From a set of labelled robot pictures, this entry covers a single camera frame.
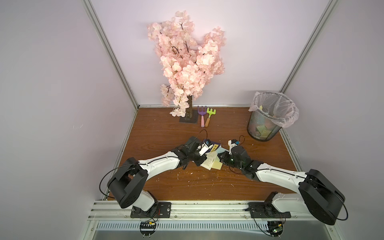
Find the yellow sticky note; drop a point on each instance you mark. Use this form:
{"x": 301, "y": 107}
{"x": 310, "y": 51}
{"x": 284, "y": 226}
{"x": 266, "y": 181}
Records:
{"x": 216, "y": 165}

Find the right aluminium corner post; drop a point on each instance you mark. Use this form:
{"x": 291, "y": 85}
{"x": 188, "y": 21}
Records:
{"x": 309, "y": 44}

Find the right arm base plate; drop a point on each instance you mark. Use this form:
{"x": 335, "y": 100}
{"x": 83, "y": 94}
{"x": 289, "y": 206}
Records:
{"x": 266, "y": 211}

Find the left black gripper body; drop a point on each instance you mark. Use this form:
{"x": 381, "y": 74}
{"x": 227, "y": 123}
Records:
{"x": 197, "y": 159}

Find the dark blue book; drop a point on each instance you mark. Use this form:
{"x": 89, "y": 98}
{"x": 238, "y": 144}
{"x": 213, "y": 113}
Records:
{"x": 211, "y": 155}

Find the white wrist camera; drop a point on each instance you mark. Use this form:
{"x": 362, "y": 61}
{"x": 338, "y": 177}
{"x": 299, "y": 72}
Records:
{"x": 233, "y": 143}
{"x": 205, "y": 147}

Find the purple toy garden rake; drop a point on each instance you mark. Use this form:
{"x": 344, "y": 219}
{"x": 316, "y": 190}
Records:
{"x": 202, "y": 111}

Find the green toy garden rake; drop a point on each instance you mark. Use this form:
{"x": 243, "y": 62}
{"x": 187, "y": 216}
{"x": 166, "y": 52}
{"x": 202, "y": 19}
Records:
{"x": 210, "y": 112}

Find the discarded sticky notes pile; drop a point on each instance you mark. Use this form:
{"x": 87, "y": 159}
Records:
{"x": 264, "y": 125}

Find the aluminium mounting rail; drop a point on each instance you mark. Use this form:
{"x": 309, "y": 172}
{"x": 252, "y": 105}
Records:
{"x": 190, "y": 215}

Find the aluminium corner post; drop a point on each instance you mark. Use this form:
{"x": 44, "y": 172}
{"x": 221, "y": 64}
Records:
{"x": 91, "y": 12}
{"x": 309, "y": 44}

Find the pink artificial blossom tree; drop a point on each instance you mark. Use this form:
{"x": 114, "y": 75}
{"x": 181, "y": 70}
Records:
{"x": 188, "y": 65}

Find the black mesh waste bin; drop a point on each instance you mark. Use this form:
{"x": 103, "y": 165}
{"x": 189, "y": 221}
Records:
{"x": 254, "y": 133}

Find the left small circuit board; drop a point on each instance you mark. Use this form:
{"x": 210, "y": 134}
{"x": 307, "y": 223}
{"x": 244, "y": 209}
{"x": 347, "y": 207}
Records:
{"x": 147, "y": 228}

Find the clear plastic bin liner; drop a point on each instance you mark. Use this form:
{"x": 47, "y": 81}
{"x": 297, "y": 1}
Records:
{"x": 276, "y": 107}

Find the light blue sticky note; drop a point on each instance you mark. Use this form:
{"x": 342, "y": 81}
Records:
{"x": 220, "y": 150}

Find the right small circuit board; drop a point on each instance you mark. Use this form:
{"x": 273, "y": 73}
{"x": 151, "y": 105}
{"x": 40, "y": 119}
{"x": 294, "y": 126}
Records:
{"x": 275, "y": 228}

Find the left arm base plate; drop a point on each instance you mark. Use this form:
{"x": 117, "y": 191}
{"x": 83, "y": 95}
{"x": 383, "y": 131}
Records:
{"x": 158, "y": 210}

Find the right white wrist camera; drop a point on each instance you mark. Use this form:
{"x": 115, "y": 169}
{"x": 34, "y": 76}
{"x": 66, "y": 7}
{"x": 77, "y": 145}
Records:
{"x": 233, "y": 143}

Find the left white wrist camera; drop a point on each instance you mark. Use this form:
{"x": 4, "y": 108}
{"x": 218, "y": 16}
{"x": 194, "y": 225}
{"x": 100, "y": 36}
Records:
{"x": 205, "y": 147}

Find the left aluminium corner post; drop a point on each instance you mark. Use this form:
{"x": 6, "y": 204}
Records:
{"x": 91, "y": 12}

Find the small circuit board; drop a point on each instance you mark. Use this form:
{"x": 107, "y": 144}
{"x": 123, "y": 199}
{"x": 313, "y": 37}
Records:
{"x": 147, "y": 228}
{"x": 275, "y": 228}

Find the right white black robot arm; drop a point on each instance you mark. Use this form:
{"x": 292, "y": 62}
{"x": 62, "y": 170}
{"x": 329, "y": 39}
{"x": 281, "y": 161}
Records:
{"x": 312, "y": 193}

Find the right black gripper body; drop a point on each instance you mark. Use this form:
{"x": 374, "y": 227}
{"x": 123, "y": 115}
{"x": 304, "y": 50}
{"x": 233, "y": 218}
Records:
{"x": 227, "y": 157}

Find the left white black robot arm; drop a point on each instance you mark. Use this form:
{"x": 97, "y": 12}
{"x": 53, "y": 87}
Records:
{"x": 128, "y": 181}

